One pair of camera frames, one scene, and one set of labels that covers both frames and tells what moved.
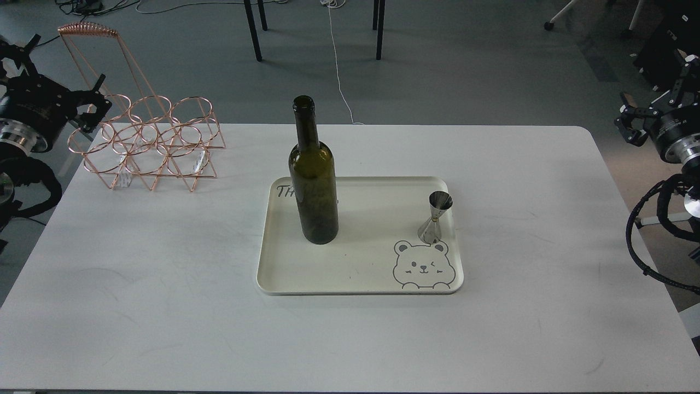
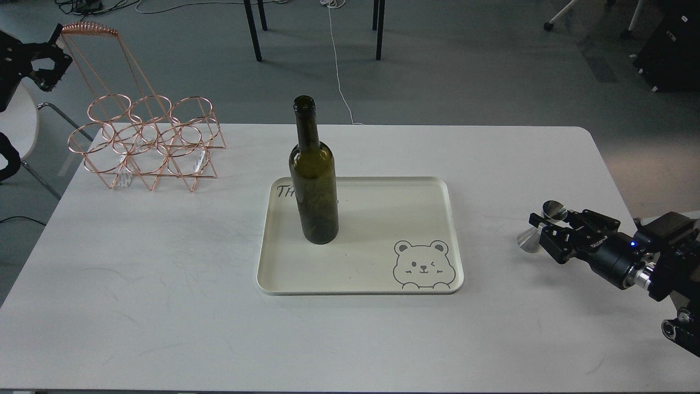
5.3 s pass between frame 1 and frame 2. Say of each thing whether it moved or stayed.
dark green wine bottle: stayed
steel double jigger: moved
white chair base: stayed
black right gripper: moved
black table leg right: stayed
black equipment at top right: stayed
